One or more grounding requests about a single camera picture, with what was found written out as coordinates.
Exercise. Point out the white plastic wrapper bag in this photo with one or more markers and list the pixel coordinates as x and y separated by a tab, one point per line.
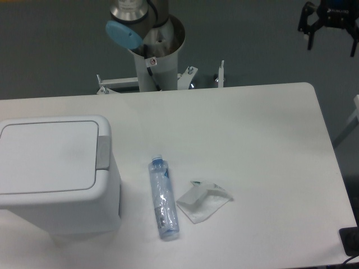
203	200

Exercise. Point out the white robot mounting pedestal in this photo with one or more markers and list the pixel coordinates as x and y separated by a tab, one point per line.
152	74

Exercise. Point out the white plastic trash can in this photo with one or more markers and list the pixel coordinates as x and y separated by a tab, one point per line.
93	210

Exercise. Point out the clear crushed plastic bottle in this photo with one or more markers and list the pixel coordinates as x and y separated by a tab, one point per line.
163	199

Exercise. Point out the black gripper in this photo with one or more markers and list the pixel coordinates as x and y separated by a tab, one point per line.
340	14

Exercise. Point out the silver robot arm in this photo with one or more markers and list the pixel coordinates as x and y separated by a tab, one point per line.
147	29

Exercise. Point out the white trash can lid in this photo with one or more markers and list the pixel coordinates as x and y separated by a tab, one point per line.
48	157

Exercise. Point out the white frame at right edge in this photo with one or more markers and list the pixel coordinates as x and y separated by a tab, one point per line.
350	125

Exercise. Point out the black device at table corner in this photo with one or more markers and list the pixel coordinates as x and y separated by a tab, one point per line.
349	238

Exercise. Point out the grey lid push button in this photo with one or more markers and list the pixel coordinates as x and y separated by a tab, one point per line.
103	153

